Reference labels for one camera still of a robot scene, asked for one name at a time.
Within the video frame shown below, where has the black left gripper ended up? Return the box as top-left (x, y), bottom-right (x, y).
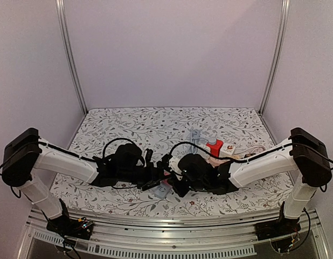
top-left (117, 161), bottom-right (175, 192)

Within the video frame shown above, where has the grey blue power strip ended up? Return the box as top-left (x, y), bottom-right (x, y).
top-left (153, 183), bottom-right (172, 200)

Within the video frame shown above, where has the pink plug adapter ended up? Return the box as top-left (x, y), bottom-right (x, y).
top-left (162, 180), bottom-right (172, 187)

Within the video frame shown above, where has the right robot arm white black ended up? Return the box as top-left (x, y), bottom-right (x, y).
top-left (162, 127), bottom-right (333, 235)

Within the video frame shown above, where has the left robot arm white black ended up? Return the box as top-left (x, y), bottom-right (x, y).
top-left (0, 128), bottom-right (168, 234)

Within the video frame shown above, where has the pink cube adapter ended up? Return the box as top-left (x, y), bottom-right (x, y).
top-left (208, 157), bottom-right (230, 167)

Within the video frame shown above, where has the floral patterned table mat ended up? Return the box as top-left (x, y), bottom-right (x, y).
top-left (51, 107), bottom-right (293, 217)

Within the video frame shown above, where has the white cube adapter red print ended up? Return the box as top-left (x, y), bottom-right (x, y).
top-left (219, 143), bottom-right (235, 158)

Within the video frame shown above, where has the beige cube adapter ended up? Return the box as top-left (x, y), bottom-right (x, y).
top-left (232, 154), bottom-right (244, 160)

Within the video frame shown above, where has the dark green cube adapter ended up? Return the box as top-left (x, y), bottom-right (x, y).
top-left (244, 153), bottom-right (256, 158)

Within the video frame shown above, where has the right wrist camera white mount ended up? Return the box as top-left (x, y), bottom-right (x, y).
top-left (161, 154), bottom-right (183, 180)

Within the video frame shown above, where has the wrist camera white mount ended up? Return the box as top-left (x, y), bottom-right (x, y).
top-left (161, 154), bottom-right (183, 180)
top-left (144, 148), bottom-right (153, 167)

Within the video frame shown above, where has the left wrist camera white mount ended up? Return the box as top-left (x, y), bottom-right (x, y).
top-left (144, 148), bottom-right (153, 167)

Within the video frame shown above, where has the grey coiled power cable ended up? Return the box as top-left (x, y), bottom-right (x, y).
top-left (188, 128), bottom-right (210, 154)

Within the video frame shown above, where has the aluminium front rail base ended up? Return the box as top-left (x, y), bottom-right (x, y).
top-left (20, 209), bottom-right (329, 257)

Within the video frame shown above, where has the white power cable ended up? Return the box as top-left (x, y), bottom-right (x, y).
top-left (244, 145), bottom-right (266, 155)

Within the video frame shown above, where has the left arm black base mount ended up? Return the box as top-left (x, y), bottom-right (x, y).
top-left (46, 217), bottom-right (94, 240)

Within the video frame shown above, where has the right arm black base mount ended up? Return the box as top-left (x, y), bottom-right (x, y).
top-left (254, 217), bottom-right (301, 241)

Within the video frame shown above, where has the left aluminium frame post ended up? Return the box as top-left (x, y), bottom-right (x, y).
top-left (55, 0), bottom-right (88, 115)

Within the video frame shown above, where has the aluminium frame post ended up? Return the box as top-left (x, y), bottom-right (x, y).
top-left (55, 0), bottom-right (88, 115)
top-left (258, 0), bottom-right (290, 116)

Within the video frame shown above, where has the right aluminium frame post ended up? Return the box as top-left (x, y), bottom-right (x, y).
top-left (258, 0), bottom-right (290, 116)

